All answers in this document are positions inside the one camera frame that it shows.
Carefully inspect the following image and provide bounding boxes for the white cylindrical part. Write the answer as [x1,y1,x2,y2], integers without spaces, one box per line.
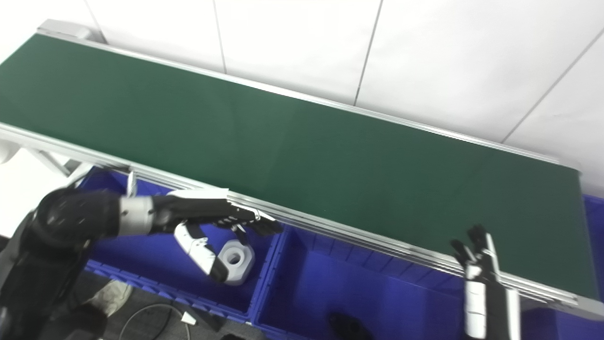
[216,239,256,287]

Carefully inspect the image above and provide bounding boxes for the grey shoe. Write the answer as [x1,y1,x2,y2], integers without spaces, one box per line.
[87,279,134,317]

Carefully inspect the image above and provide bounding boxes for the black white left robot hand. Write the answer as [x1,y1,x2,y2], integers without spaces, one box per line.
[152,188,285,284]

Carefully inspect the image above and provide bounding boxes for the black floor cable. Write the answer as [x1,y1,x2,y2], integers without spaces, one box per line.
[117,303,192,340]

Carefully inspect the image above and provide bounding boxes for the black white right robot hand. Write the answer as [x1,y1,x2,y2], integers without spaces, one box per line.
[450,224,522,340]

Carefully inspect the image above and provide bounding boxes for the aluminium conveyor leg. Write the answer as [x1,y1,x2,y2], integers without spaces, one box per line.
[27,148,96,179]

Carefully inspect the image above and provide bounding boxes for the black part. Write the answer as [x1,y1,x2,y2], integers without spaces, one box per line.
[328,312,374,340]

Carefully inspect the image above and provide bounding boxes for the blue plastic bin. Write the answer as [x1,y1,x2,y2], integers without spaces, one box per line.
[250,226,472,340]
[77,167,289,324]
[518,193,604,340]

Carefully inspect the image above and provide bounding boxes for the green conveyor belt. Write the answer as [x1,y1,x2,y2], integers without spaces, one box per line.
[0,19,604,322]

